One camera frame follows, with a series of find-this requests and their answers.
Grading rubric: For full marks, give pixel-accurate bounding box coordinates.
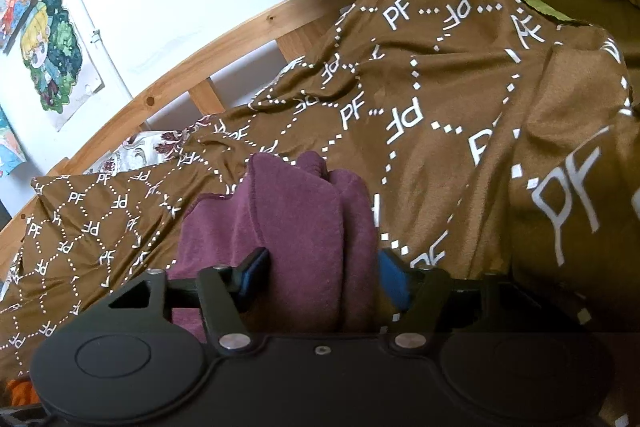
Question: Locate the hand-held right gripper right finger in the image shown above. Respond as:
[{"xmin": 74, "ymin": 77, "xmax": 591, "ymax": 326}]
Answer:
[{"xmin": 378, "ymin": 248, "xmax": 576, "ymax": 353}]

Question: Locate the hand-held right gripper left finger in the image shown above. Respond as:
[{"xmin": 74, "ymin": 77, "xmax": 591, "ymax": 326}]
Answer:
[{"xmin": 107, "ymin": 248, "xmax": 271, "ymax": 353}]

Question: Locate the maroon small cloth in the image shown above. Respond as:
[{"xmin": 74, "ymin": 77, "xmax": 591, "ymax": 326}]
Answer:
[{"xmin": 170, "ymin": 152, "xmax": 386, "ymax": 343}]

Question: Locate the floral white pillow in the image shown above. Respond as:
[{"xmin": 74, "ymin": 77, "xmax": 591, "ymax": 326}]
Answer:
[{"xmin": 85, "ymin": 114, "xmax": 223, "ymax": 174}]

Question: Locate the brown small-print pillow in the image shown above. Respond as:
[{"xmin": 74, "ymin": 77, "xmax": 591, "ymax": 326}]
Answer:
[{"xmin": 0, "ymin": 157, "xmax": 261, "ymax": 385}]

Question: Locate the brown printed blanket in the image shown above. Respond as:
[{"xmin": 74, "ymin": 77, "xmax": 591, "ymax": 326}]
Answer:
[{"xmin": 175, "ymin": 0, "xmax": 640, "ymax": 427}]

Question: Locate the orange cloth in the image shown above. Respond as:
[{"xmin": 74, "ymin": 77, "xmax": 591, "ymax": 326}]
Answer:
[{"xmin": 0, "ymin": 377, "xmax": 40, "ymax": 408}]

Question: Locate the wooden bed frame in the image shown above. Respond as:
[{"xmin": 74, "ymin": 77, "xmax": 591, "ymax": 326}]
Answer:
[{"xmin": 0, "ymin": 0, "xmax": 418, "ymax": 258}]

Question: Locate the blue cartoon wall poster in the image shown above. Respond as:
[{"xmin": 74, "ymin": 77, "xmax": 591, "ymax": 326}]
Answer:
[{"xmin": 0, "ymin": 106, "xmax": 28, "ymax": 178}]

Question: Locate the yellow-haired figure wall poster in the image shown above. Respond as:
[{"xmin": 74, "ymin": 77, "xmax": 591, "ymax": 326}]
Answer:
[{"xmin": 19, "ymin": 0, "xmax": 105, "ymax": 132}]

